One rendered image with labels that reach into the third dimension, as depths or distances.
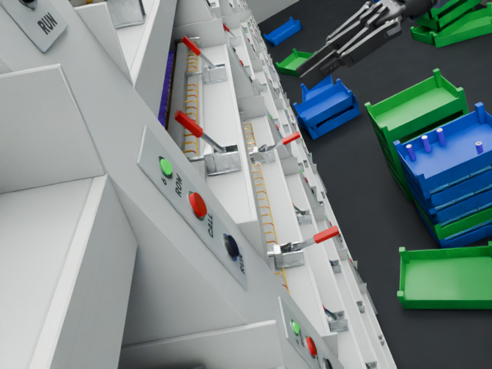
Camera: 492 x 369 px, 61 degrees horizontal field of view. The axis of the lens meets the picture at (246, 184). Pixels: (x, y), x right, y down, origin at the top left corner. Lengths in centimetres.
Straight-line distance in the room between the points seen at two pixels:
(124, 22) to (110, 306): 30
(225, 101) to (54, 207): 49
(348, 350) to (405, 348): 79
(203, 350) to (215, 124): 37
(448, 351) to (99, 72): 136
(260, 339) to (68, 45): 20
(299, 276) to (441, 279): 106
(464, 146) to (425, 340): 64
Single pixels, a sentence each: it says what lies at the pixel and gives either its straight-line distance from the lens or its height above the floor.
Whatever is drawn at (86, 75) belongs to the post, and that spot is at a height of 129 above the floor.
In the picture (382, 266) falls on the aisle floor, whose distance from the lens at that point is 169.
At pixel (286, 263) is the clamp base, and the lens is 60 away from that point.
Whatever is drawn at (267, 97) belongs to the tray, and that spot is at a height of 70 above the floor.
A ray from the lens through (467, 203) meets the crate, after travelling 154.
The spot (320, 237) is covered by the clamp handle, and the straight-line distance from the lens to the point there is 59.
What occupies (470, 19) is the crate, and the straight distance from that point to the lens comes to 295.
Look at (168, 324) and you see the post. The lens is 27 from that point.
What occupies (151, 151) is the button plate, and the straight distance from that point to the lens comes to 24.
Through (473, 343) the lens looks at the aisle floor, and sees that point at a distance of 149.
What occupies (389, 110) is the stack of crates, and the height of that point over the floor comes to 32.
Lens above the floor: 133
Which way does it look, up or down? 34 degrees down
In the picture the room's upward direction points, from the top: 34 degrees counter-clockwise
